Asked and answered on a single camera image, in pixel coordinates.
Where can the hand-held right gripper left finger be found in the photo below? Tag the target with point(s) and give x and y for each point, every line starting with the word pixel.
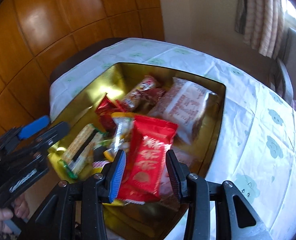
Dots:
pixel 118 177

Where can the wooden cabinet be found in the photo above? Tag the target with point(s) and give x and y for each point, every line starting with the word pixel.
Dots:
pixel 63 17

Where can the cracker packet green ends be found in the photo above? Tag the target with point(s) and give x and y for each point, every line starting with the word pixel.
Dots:
pixel 79 147

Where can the beige patterned curtain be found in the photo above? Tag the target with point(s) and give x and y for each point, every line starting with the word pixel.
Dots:
pixel 260 17

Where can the large clear-wrapped pastry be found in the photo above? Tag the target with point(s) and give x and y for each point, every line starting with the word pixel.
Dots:
pixel 185 107

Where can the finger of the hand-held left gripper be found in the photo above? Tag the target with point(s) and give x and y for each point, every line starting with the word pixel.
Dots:
pixel 35 127
pixel 55 131

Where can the red foil snack packet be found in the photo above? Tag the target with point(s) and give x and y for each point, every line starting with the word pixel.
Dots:
pixel 106 115

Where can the grey yellow blue chair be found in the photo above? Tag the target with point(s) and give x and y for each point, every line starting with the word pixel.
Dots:
pixel 295 47

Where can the dark red snack packet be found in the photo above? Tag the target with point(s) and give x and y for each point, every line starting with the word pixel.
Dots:
pixel 155 94

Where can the red orange snack packet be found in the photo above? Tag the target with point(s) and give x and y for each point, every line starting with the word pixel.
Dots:
pixel 99 153

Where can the long clear packet red ends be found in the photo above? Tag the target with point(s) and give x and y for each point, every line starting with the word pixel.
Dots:
pixel 140 90

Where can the bright red snack packet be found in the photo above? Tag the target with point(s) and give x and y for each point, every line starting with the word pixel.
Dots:
pixel 148 160

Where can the maroon tin box gold interior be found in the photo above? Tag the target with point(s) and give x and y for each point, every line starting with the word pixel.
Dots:
pixel 100 85

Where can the yellow snack packet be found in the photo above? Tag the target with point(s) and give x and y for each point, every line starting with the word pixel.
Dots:
pixel 121 130

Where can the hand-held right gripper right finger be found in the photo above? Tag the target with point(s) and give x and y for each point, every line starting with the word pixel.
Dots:
pixel 173 172

